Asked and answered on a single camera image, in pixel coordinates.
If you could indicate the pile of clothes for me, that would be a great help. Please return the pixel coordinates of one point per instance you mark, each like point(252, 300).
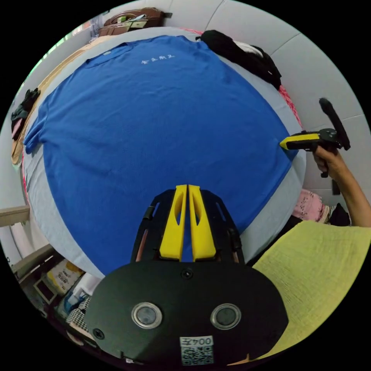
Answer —
point(240, 55)

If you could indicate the person's right forearm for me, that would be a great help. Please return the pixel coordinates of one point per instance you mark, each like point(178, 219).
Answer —
point(355, 200)

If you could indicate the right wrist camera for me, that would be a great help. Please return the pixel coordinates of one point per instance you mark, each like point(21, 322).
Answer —
point(336, 121)

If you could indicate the blue t-shirt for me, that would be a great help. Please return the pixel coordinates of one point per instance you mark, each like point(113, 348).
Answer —
point(150, 124)

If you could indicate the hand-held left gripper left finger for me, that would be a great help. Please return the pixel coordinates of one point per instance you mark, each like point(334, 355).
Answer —
point(174, 234)

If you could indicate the pink patterned garment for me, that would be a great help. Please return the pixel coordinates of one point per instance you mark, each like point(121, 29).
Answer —
point(308, 205)

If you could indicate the person's right hand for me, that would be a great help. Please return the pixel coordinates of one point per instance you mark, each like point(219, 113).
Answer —
point(332, 162)

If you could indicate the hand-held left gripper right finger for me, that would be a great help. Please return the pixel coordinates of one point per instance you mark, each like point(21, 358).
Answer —
point(203, 237)

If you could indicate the white and yellow bag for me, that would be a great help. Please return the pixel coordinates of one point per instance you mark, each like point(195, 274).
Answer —
point(62, 276)

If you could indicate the brown bag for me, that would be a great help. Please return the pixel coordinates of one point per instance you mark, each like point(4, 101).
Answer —
point(130, 21)

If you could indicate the person's body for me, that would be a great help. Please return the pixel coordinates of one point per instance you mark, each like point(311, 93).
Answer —
point(313, 278)

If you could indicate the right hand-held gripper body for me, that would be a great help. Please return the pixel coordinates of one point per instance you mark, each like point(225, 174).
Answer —
point(327, 136)

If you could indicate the black garment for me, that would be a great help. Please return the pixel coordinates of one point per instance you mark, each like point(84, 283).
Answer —
point(24, 110)

